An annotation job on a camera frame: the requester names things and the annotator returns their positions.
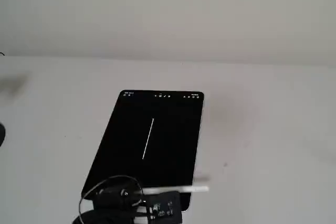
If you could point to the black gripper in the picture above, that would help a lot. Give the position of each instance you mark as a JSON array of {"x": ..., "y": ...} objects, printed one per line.
[{"x": 125, "y": 193}]

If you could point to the white apple pencil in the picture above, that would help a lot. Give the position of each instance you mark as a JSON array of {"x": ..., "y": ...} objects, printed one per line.
[{"x": 189, "y": 189}]

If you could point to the black screen silver ipad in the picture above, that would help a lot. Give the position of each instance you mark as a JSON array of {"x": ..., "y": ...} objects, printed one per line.
[{"x": 170, "y": 142}]

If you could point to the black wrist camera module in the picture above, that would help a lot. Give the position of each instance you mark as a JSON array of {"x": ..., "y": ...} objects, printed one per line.
[{"x": 165, "y": 208}]

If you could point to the black round object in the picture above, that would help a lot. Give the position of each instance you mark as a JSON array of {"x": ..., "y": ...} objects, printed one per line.
[{"x": 1, "y": 134}]

